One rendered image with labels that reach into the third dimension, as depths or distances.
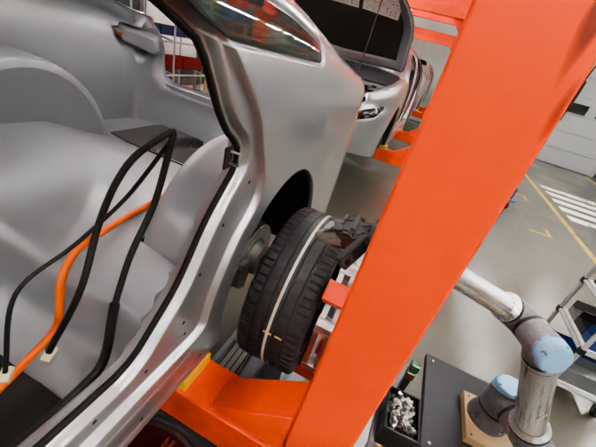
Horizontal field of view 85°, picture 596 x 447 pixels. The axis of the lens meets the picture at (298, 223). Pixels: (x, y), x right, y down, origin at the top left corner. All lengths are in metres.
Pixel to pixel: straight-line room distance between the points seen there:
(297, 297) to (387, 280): 0.51
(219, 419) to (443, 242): 0.91
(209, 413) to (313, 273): 0.55
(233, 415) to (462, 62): 1.08
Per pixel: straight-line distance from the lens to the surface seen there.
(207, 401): 1.24
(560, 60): 0.54
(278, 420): 1.08
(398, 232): 0.58
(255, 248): 1.44
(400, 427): 1.53
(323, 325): 1.12
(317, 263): 1.10
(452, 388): 2.20
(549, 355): 1.38
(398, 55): 4.46
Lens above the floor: 1.75
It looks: 29 degrees down
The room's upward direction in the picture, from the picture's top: 16 degrees clockwise
